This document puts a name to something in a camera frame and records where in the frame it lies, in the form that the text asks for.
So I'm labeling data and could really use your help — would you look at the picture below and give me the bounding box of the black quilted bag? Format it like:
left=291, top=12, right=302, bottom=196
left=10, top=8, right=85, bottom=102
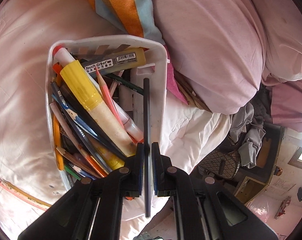
left=198, top=150, right=241, bottom=180

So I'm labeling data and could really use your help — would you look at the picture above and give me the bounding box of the red car wall sticker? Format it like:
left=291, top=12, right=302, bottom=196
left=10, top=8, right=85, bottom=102
left=275, top=196, right=291, bottom=219

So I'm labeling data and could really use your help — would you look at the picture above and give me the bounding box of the bunch of pens in basket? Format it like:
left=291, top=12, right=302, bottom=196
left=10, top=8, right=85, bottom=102
left=49, top=45, right=146, bottom=188

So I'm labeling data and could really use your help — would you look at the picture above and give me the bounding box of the plain black pencil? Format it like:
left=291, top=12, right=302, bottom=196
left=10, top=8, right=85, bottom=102
left=143, top=78, right=151, bottom=217

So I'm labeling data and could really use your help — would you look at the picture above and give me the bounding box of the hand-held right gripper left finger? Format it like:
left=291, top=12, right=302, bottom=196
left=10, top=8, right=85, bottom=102
left=17, top=142, right=144, bottom=240

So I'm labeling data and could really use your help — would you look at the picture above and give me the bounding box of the fat yellow-capped marker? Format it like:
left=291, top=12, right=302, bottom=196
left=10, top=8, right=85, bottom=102
left=53, top=45, right=141, bottom=169

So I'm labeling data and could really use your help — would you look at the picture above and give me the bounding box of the dark wooden cabinet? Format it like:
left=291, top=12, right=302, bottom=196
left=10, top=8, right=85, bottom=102
left=233, top=125, right=294, bottom=204

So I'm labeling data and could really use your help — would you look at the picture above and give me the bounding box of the grey clothes heap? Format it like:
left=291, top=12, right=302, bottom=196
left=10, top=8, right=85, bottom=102
left=230, top=100, right=266, bottom=169

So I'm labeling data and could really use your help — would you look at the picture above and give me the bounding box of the dark pink cloth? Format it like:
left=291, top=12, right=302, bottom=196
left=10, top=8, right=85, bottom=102
left=166, top=47, right=189, bottom=105

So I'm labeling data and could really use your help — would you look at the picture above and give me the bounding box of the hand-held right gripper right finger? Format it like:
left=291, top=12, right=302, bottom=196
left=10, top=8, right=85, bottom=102
left=152, top=142, right=279, bottom=240

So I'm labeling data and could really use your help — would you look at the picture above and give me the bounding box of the pile of coloured pencils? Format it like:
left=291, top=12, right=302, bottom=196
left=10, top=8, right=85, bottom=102
left=0, top=175, right=52, bottom=212

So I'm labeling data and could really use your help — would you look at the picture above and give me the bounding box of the orange blue striped towel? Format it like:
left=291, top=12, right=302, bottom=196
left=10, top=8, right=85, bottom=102
left=79, top=0, right=166, bottom=45

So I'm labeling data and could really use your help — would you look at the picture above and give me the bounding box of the white slotted plastic basket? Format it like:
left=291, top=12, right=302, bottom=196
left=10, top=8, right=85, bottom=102
left=45, top=34, right=170, bottom=195

